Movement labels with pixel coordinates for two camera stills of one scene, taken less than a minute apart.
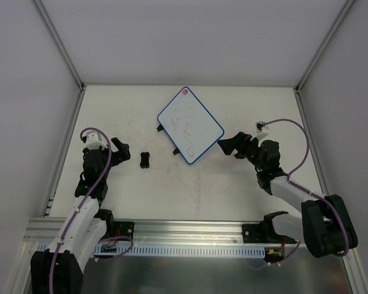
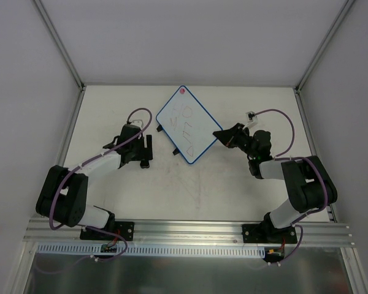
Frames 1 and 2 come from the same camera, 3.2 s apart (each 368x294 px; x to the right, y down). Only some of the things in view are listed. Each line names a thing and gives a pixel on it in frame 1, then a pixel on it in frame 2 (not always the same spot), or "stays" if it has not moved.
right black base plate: x=260 y=233 stays
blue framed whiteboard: x=191 y=127 stays
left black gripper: x=112 y=154 → x=144 y=150
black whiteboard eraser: x=145 y=160 stays
